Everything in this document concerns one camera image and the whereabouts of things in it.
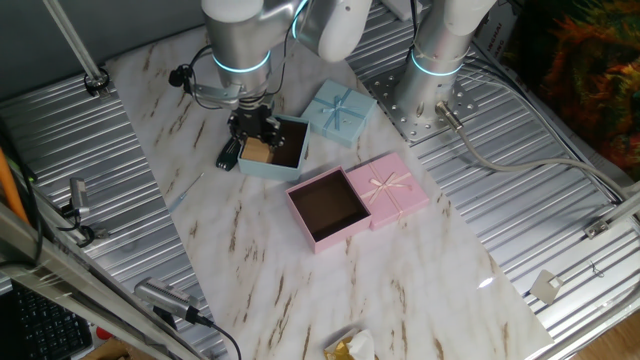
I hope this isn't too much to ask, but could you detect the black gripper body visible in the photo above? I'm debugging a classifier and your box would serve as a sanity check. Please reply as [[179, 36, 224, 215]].
[[227, 102, 282, 142]]

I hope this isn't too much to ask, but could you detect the wooden cube block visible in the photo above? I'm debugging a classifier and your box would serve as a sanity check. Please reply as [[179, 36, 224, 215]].
[[240, 136, 275, 164]]

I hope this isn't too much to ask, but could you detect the open light blue gift box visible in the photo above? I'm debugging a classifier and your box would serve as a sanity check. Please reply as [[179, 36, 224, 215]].
[[237, 113, 311, 182]]

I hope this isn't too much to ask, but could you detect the open pink gift box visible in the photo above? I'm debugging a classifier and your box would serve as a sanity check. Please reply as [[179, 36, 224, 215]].
[[285, 165, 374, 255]]

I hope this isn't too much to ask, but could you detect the pink box lid with ribbon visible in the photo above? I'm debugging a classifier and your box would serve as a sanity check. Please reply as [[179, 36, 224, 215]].
[[345, 151, 431, 232]]

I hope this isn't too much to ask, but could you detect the wooden box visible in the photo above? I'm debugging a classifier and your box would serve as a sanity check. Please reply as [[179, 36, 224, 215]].
[[82, 337, 146, 360]]

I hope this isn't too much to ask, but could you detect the black folding hex key set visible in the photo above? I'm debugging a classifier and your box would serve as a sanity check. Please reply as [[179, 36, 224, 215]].
[[215, 134, 243, 172]]

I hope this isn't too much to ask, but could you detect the light blue lid with ribbon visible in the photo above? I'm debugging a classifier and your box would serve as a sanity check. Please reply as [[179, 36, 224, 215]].
[[300, 78, 378, 149]]

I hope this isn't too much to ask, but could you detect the clear plastic pipette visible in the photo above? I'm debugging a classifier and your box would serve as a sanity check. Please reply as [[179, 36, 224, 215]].
[[167, 172, 206, 214]]

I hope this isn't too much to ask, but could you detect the marble pattern table mat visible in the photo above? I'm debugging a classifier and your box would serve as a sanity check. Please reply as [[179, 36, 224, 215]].
[[104, 0, 555, 360]]

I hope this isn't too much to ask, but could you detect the aluminium pole with clamp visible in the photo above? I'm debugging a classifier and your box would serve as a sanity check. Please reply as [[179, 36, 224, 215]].
[[42, 0, 110, 99]]

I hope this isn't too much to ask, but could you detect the gold pack with white tissue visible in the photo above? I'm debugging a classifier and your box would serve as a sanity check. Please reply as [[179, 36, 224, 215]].
[[323, 328, 377, 360]]

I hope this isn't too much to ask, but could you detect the orange pole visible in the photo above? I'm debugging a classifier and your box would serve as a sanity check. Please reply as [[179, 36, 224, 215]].
[[0, 147, 30, 224]]

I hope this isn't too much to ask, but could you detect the white printed board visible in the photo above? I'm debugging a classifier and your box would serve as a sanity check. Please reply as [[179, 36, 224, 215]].
[[472, 2, 524, 61]]

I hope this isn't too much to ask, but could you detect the black keyboard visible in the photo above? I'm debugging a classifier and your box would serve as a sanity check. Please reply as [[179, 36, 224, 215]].
[[9, 282, 94, 360]]

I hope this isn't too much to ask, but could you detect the white paper tag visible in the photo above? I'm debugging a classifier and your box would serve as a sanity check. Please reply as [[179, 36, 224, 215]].
[[528, 269, 565, 306]]

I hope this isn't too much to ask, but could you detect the colourful patterned cloth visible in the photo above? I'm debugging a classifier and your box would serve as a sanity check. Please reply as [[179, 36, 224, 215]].
[[502, 0, 640, 181]]

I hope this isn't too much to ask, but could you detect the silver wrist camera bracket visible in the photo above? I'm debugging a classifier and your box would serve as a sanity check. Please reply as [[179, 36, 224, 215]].
[[190, 82, 244, 110]]

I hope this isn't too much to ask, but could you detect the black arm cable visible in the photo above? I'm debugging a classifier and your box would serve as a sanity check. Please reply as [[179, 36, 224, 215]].
[[180, 14, 301, 111]]

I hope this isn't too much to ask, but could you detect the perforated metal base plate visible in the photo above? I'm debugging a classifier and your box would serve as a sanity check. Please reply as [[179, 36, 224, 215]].
[[363, 64, 479, 144]]

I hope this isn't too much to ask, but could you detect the small grey camera on mount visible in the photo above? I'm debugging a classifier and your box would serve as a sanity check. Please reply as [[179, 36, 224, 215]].
[[68, 177, 92, 219]]

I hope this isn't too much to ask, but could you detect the ribbed silver camera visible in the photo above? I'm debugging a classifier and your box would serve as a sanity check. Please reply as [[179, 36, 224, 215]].
[[133, 277, 201, 324]]

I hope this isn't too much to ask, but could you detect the black base cable bundle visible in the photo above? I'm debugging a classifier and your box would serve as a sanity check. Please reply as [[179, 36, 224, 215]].
[[407, 0, 422, 51]]

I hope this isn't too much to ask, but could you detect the black camera cable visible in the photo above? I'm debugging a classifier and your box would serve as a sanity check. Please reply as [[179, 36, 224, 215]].
[[197, 313, 244, 360]]

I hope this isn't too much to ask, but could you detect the aluminium frame bar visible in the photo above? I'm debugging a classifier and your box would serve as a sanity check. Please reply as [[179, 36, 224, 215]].
[[0, 202, 201, 360]]

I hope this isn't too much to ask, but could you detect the thick grey base cable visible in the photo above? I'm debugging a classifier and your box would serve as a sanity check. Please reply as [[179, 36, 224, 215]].
[[434, 99, 632, 199]]

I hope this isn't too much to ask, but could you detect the aluminium bar with bracket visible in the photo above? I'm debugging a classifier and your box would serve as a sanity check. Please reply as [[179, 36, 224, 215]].
[[583, 182, 640, 240]]

